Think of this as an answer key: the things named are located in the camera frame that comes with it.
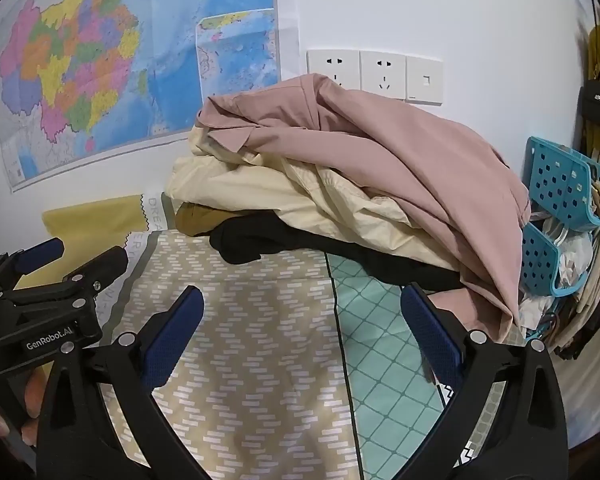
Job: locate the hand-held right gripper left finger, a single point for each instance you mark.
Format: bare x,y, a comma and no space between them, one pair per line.
175,340

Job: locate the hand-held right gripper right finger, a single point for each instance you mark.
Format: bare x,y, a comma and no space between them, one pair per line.
430,330

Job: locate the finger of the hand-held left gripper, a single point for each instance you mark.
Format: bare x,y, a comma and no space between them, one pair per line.
42,250
100,265

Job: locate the pink coat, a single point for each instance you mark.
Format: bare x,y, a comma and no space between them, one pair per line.
380,160

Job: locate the person's left hand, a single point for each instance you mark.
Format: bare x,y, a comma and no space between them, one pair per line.
27,397

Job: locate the patterned bed sheet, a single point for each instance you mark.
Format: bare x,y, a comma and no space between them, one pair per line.
260,360

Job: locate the mustard brown garment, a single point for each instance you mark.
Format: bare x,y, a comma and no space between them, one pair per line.
195,220

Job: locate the black garment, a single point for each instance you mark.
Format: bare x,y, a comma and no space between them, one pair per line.
250,240

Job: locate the blue perforated plastic basket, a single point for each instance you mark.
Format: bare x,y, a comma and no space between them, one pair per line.
560,180
537,260

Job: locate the beige hanging cloth bags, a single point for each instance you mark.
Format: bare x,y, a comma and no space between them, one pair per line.
587,310

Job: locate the white plastic bag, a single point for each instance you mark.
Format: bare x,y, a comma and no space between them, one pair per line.
575,255

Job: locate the cream garment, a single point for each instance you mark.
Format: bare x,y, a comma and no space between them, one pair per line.
280,195

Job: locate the colourful wall map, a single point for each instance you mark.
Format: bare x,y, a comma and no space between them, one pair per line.
80,60

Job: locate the white wall socket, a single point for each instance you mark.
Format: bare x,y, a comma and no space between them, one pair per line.
330,62
382,72

